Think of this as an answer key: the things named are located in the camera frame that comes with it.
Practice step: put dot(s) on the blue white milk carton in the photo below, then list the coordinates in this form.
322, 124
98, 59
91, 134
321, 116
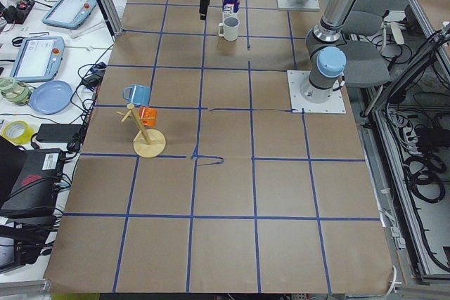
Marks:
230, 8

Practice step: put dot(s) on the black scissors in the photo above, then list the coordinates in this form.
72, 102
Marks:
18, 41

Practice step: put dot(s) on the teach pendant tablet lower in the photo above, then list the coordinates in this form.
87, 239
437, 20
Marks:
38, 59

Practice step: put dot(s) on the teach pendant tablet upper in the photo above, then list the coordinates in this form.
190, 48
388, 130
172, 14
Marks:
69, 14

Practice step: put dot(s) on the white ceramic mug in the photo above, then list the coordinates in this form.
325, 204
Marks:
228, 28

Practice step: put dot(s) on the green glass jar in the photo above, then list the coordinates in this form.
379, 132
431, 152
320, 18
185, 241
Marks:
15, 91

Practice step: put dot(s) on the light blue plate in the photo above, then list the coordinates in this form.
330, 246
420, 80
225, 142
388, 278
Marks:
51, 97

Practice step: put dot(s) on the light blue mug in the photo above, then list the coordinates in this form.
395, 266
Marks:
137, 94

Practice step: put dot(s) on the grey office chair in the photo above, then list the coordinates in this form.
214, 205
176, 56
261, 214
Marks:
365, 66

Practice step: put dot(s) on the black electronics box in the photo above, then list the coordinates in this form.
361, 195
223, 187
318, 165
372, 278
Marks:
28, 182

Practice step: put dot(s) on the teach pendant tablet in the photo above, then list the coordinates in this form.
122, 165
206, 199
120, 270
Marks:
69, 14
38, 59

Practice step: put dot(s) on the yellow tape roll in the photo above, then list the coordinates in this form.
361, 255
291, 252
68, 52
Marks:
18, 132

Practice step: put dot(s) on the orange mug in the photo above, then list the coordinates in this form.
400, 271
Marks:
148, 116

